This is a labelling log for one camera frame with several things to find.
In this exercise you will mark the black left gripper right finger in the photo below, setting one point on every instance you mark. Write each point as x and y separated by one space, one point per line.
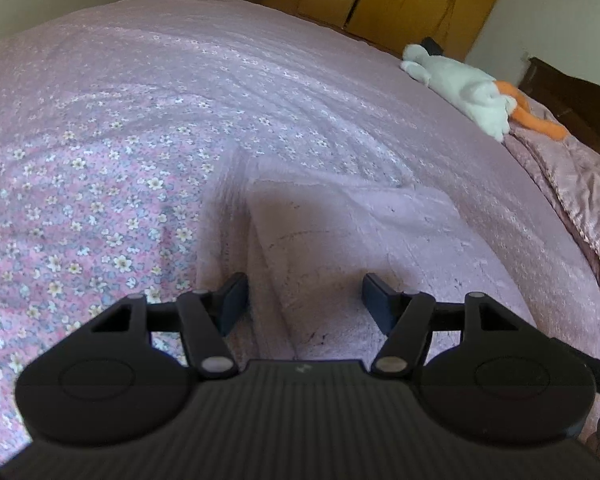
479 369

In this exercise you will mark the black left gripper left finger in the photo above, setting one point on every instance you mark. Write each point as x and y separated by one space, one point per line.
132 369

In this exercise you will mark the lilac knitted sweater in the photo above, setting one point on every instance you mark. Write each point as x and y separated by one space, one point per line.
306 239

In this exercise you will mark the pink quilted blanket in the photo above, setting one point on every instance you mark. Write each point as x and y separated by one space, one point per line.
567 172

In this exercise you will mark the dark wooden headboard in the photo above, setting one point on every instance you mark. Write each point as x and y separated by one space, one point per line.
574 102

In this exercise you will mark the pink floral bed sheet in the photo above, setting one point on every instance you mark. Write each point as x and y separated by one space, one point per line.
112 119

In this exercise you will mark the white orange plush toy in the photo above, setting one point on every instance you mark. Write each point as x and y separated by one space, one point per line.
486 101

